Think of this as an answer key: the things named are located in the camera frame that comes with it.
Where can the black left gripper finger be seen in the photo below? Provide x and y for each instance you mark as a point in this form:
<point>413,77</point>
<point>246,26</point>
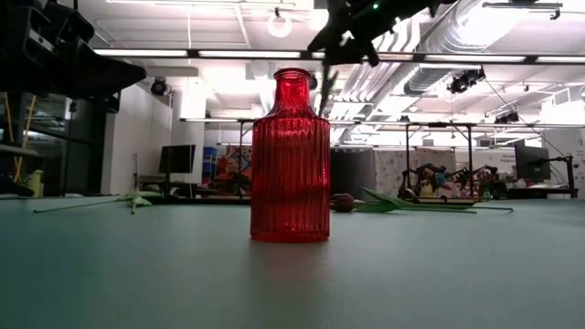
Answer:
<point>105,75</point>

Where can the dark partition screen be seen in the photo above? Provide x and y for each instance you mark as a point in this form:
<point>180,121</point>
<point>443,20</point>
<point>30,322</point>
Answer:
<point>352,173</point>

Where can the black computer monitor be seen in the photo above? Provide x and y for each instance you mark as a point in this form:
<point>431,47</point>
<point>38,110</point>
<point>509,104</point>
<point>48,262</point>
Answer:
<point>177,158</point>

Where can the black ceiling spotlight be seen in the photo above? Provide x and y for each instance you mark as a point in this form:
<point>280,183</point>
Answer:
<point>158,87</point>

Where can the white round ceiling lamp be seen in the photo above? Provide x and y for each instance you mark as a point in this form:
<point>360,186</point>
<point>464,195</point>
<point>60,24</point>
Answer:
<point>270,27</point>

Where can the thin yellow pole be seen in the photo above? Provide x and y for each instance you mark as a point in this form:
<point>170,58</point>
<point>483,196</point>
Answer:
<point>28,119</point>

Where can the dark red artificial tulip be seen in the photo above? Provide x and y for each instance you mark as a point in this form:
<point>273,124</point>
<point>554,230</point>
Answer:
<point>343,202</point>

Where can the long ceiling light bar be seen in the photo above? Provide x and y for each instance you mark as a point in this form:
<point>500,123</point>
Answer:
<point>141,53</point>

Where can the blue bin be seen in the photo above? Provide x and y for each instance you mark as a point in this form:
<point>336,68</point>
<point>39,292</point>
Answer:
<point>210,160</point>

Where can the red ribbed glass vase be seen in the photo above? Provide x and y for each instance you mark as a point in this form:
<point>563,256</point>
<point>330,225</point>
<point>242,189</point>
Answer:
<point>290,183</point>

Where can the yellow-green bottle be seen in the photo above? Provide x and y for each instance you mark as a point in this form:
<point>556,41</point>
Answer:
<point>35,180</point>

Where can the person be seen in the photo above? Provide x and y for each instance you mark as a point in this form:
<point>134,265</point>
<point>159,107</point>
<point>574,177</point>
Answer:
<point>230,176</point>

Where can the grey wall shelf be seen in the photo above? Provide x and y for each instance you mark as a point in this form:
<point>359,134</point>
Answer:
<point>13,150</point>

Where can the black monitor on arm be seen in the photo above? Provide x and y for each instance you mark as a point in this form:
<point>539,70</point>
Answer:
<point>532,162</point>

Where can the teal table mat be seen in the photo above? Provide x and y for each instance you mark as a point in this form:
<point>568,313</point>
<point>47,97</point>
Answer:
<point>292,274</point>

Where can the black ceiling camera cluster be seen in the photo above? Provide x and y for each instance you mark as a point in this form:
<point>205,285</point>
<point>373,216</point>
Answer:
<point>464,81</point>

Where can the black ceiling track light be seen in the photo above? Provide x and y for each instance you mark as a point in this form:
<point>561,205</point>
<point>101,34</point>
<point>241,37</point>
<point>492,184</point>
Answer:
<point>521,5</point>

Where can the short ceiling light bar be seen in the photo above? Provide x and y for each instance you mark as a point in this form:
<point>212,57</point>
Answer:
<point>210,120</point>

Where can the background office desk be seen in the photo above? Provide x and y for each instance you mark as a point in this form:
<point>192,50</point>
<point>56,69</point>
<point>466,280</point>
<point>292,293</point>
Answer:
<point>169,185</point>

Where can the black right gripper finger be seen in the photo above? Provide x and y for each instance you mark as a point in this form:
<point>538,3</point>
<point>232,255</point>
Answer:
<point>331,39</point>
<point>352,54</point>

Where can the silver air duct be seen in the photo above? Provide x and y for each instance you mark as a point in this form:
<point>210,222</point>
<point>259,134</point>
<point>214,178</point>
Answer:
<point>439,55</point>

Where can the small black ceiling camera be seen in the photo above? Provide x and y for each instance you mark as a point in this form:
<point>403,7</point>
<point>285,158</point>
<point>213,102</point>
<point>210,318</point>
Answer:
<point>507,118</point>

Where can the background robot arms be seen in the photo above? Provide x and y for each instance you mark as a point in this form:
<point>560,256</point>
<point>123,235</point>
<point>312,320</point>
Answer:
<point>434,178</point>

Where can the black background table frame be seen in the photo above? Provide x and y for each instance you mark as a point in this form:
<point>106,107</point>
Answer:
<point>470,155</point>

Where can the thin metal stand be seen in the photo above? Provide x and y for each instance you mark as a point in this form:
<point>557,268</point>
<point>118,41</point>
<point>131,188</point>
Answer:
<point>135,169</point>

